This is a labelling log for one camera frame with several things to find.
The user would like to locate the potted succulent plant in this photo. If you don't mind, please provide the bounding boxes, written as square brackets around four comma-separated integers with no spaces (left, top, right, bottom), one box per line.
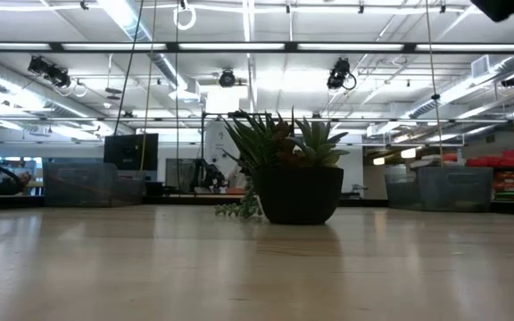
[214,106,351,226]

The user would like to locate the shelf with red bins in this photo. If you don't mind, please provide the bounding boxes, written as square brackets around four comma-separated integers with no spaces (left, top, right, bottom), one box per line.
[443,149,514,204]

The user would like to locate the black monitor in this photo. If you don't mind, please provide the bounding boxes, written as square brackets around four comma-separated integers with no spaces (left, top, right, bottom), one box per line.
[104,133,160,172]

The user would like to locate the dark clear plastic bin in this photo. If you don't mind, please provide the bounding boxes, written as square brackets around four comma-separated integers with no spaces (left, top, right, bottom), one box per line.
[384,166,494,213]
[42,161,146,209]

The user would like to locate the black overhead device pair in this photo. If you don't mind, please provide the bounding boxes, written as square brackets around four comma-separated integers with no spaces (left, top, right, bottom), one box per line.
[26,54,72,89]

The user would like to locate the thin dark hanging cable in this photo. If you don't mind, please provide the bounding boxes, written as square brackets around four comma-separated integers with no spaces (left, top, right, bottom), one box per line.
[174,0,181,193]

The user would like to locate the black overhead frame bar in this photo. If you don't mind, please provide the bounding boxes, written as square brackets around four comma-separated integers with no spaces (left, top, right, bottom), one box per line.
[0,41,514,55]

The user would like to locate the black overhead camera with cable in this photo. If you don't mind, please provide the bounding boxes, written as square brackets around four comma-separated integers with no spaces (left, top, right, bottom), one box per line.
[326,56,358,92]

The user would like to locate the white cable ring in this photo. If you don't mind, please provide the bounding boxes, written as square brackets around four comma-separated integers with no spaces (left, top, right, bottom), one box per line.
[172,0,197,32]

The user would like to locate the hanging black cable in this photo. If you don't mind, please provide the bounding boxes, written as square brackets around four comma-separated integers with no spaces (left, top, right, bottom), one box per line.
[112,0,145,136]

